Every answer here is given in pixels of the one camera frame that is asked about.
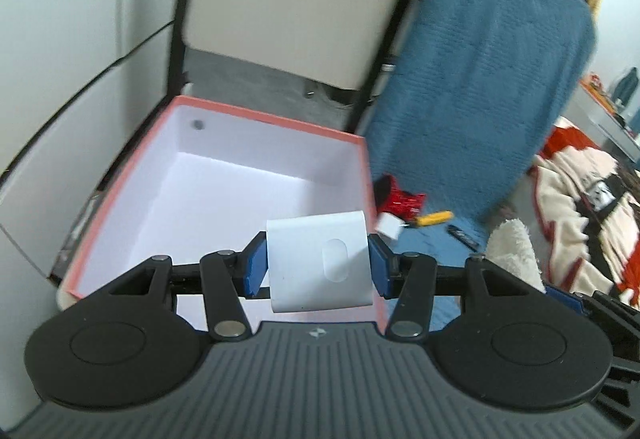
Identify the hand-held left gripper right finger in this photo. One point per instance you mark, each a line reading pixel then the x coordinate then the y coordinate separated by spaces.
pixel 380 269

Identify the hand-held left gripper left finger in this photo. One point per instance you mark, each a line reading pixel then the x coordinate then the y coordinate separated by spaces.
pixel 255 266

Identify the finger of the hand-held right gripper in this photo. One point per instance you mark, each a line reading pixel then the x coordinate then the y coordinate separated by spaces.
pixel 562 297

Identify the white plug charger with prongs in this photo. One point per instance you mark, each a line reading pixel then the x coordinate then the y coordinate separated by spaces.
pixel 390 225

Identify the white power adapter block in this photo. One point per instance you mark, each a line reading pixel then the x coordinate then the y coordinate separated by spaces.
pixel 315 264

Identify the red black figurine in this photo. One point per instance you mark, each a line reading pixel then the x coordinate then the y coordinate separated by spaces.
pixel 397 199

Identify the pink cardboard box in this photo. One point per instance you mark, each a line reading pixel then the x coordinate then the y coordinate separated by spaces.
pixel 220 199

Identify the small black stick device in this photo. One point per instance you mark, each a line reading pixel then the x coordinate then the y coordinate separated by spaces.
pixel 462 236

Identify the white fluffy cloth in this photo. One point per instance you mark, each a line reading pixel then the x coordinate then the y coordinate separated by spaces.
pixel 515 249

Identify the printed blanket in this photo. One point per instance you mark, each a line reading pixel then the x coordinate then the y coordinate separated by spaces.
pixel 590 204

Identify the cluttered desk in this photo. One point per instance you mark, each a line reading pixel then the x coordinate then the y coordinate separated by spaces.
pixel 615 114

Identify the blue textured mat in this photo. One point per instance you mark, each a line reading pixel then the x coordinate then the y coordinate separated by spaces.
pixel 480 84

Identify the white wardrobe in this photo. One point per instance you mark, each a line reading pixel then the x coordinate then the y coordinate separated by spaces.
pixel 75 44

